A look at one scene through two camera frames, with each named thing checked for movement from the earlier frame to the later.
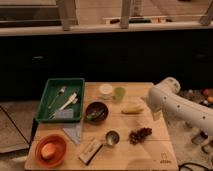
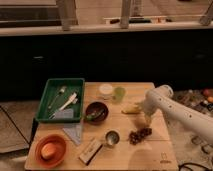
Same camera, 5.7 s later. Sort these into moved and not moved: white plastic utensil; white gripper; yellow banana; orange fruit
Moved: white gripper
Not moved: white plastic utensil; yellow banana; orange fruit
